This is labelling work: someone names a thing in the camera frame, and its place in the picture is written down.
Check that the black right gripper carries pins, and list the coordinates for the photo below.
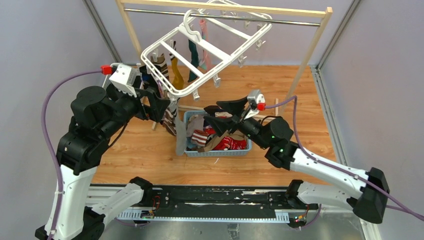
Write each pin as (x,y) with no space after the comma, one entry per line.
(220,124)

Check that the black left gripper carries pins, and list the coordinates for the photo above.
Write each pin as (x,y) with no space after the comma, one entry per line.
(144,110)

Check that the tan brown trimmed sock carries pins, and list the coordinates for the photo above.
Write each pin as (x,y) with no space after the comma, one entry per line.
(169,118)

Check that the purple striped sock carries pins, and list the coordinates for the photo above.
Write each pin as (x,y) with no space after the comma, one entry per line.
(161,88)

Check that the mustard yellow sock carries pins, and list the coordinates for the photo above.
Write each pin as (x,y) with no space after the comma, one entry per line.
(178,81)

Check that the grey sock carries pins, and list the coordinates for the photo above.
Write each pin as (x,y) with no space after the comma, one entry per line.
(181,132)

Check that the brown white striped sock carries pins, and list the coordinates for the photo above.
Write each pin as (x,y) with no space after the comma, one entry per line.
(160,64)

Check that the green reindeer sock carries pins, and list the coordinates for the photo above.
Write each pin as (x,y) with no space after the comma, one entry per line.
(194,60)

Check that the white plastic clip hanger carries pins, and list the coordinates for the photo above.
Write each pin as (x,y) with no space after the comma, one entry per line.
(201,40)

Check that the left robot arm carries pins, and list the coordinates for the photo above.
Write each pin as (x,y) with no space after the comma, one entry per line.
(98,113)

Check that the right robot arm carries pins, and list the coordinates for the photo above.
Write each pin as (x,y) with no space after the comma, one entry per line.
(364,192)

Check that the red white patterned sock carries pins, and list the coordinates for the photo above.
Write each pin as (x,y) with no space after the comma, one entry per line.
(229,143)

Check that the blue plastic sock basket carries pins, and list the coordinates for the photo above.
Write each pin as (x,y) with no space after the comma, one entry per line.
(212,153)

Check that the red white striped sock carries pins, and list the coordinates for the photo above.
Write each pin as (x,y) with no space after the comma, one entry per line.
(199,138)

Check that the wooden clothes rack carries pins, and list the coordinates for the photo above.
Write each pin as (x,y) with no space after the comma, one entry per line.
(285,16)

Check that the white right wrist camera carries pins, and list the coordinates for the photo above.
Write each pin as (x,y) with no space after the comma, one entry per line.
(256,103)

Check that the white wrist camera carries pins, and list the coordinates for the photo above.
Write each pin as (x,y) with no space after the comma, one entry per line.
(124,78)
(256,103)

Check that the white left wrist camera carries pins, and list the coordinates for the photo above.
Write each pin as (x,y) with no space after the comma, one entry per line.
(124,78)

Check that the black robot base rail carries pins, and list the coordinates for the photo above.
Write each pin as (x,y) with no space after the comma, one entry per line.
(212,205)

